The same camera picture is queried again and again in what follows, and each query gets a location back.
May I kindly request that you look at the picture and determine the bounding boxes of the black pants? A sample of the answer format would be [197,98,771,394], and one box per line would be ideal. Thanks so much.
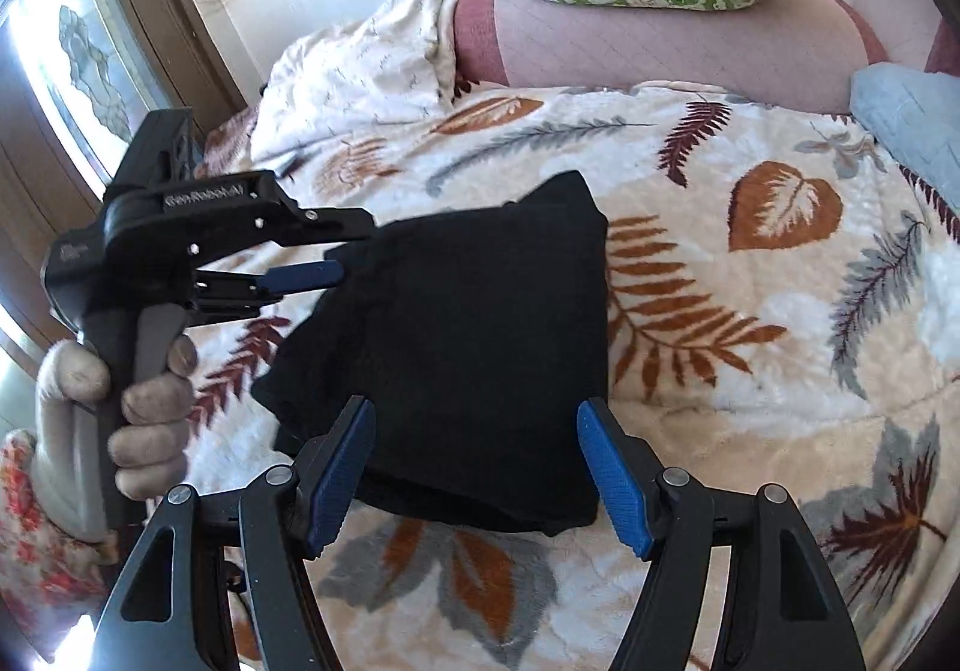
[251,170,610,538]

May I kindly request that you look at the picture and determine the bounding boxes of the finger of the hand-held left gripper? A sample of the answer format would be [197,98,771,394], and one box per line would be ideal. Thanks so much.
[193,261,344,327]
[277,204,377,248]

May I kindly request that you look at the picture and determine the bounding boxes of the brown quilted bedspread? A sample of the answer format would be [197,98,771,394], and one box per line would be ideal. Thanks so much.
[199,109,260,163]

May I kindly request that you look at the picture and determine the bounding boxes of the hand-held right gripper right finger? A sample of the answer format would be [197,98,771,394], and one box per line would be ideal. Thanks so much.
[576,396,871,671]

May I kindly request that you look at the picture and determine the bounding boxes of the white patterned pillow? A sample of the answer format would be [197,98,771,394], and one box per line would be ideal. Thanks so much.
[250,0,460,163]

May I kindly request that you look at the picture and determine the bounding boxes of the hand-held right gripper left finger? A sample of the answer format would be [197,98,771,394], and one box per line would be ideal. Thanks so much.
[94,395,377,671]

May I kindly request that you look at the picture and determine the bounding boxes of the light blue cloth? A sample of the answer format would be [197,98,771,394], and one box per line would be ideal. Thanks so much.
[850,62,960,171]

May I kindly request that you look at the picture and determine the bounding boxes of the pink padded headboard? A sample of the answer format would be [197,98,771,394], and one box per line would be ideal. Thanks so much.
[452,0,946,118]

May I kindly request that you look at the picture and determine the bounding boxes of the stained glass window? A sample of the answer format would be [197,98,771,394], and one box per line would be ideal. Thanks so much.
[7,0,173,192]

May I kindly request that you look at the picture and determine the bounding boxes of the person's left hand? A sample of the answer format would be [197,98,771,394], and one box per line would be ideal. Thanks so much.
[34,333,200,541]

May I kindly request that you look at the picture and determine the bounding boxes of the wooden window frame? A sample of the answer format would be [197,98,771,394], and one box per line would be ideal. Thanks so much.
[0,0,248,372]

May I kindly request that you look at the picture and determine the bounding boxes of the leaf-print fleece blanket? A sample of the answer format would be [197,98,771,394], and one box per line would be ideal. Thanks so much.
[172,82,960,671]

